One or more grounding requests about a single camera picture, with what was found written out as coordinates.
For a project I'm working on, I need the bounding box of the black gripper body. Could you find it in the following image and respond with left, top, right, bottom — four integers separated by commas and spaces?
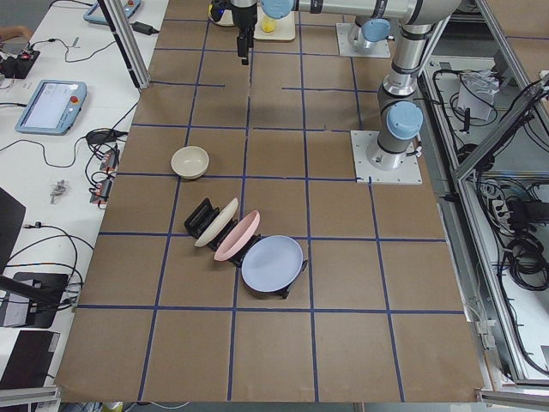
208, 0, 257, 29

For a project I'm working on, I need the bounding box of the blue plate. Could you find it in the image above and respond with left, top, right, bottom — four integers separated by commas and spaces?
241, 235, 306, 293

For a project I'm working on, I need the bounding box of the cream plate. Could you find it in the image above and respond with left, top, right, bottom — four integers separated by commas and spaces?
194, 197, 238, 247

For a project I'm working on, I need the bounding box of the pink plate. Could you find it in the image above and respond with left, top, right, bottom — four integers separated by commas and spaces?
214, 209, 261, 261

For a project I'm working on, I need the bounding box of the white rectangular tray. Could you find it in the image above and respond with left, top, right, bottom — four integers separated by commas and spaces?
254, 8, 296, 41

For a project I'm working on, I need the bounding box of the black power adapter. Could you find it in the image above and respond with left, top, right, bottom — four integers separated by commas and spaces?
131, 21, 160, 35

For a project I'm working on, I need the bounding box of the cream bowl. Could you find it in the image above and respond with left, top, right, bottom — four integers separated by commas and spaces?
171, 146, 209, 180

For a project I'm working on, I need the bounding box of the blue teach pendant far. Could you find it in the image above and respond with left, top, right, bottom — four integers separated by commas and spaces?
82, 0, 143, 27

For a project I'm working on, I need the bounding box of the blue teach pendant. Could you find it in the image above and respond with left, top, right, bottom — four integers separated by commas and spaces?
82, 0, 143, 27
15, 80, 87, 136

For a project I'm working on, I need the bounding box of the black dish rack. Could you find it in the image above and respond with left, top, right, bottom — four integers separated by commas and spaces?
184, 198, 307, 299

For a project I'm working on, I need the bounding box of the blue teach pendant near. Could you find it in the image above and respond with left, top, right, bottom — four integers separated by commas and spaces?
15, 80, 87, 136

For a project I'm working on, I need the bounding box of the crumpled white paper bag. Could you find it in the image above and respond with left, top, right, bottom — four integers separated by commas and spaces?
457, 70, 499, 121

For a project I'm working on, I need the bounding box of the black monitor stand base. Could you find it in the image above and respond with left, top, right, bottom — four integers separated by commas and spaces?
1, 272, 69, 329

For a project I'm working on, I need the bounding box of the aluminium frame post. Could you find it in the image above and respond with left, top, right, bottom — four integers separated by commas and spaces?
98, 0, 151, 90

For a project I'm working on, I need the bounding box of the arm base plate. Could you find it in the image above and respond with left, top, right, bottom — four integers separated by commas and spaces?
351, 130, 422, 185
336, 23, 390, 58

